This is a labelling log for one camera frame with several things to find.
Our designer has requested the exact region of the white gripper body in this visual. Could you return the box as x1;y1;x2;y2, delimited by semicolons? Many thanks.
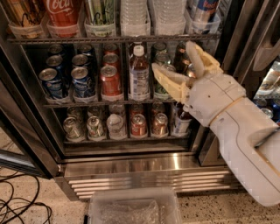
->
186;73;246;127

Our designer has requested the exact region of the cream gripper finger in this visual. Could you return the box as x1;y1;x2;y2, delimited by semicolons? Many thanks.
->
185;41;223;79
151;63;191;105

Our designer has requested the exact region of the clear water bottle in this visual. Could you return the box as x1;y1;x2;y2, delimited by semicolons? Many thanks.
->
149;0;186;36
121;0;151;37

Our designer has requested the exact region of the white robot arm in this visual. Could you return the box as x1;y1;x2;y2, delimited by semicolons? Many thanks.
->
152;41;280;207

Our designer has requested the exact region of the gold can bottom shelf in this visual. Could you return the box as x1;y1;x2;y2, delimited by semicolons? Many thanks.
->
152;113;168;136

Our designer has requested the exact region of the gold can shelf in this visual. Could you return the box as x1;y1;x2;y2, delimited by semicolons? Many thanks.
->
1;0;46;39
152;113;168;136

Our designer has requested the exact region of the red can bottom shelf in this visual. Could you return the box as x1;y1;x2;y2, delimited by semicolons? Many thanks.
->
131;114;147;137

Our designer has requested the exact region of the clear bottle bottom shelf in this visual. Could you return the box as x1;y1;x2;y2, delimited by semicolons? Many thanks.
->
107;114;127;140

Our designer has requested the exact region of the green can top shelf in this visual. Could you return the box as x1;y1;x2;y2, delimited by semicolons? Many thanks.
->
84;0;116;37

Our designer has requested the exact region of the stainless steel display fridge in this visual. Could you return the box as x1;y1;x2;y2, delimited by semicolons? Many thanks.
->
0;0;279;200

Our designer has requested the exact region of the red Coca-Cola can top shelf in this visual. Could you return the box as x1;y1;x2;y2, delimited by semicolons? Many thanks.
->
44;0;81;38

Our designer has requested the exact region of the open fridge door left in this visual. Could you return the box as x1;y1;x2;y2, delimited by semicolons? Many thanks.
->
0;78;60;179

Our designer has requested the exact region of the gold can top shelf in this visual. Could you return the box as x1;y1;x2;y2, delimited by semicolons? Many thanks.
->
1;0;46;39

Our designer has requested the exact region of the gold soda can front middle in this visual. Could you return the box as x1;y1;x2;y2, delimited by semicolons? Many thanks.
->
185;64;196;78

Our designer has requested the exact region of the green soda can front middle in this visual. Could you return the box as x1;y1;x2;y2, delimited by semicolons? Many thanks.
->
154;64;176;100

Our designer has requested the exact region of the gold soda can second row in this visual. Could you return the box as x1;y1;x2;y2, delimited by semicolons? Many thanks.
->
174;42;191;74

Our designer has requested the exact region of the green soda can second row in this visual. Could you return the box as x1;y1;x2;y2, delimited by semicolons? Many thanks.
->
154;52;172;66

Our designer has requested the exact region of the blue Pepsi can behind glass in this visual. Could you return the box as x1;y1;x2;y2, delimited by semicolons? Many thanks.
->
253;98;280;123

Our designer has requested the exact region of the red soda can front middle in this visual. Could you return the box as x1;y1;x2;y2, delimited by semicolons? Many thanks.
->
100;66;122;96

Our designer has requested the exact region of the red soda can second row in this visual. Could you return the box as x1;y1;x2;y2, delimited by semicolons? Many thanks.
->
102;53;120;69

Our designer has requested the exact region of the silver can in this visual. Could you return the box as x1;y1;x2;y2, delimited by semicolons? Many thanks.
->
87;116;104;138
63;116;85;142

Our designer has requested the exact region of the blue pepsi can second row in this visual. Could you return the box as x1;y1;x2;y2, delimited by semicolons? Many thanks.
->
45;55;69;88
72;54;94;74

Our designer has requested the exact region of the silver can bottom front left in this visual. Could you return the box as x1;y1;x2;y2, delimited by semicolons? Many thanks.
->
63;116;85;142

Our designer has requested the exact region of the blue Pepsi can second row left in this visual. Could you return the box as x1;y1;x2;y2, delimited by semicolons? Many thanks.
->
45;55;69;88

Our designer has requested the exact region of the blue Pepsi can front left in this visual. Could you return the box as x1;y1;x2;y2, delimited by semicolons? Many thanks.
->
38;68;68;100

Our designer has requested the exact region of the clear plastic bin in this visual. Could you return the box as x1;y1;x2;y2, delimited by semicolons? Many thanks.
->
87;187;183;224

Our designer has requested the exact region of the black floor cable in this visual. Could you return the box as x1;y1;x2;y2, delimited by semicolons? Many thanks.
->
0;165;53;224

